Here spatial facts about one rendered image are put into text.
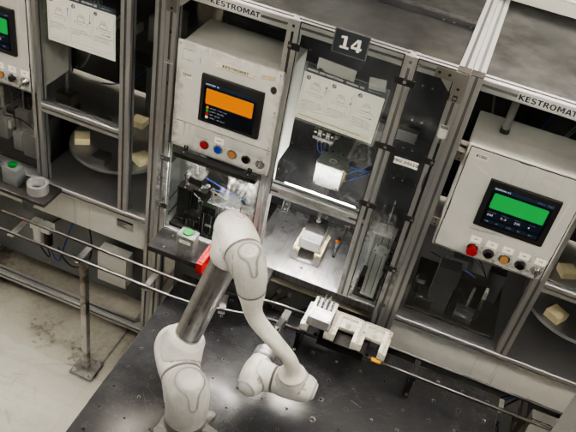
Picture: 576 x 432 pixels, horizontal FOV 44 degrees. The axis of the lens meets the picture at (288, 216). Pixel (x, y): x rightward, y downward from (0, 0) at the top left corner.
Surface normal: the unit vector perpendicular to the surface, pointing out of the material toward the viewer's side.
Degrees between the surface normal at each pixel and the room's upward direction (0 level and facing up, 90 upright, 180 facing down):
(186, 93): 90
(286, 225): 0
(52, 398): 0
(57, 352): 0
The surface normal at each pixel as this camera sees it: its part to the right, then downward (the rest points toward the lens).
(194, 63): -0.34, 0.55
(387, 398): 0.16, -0.76
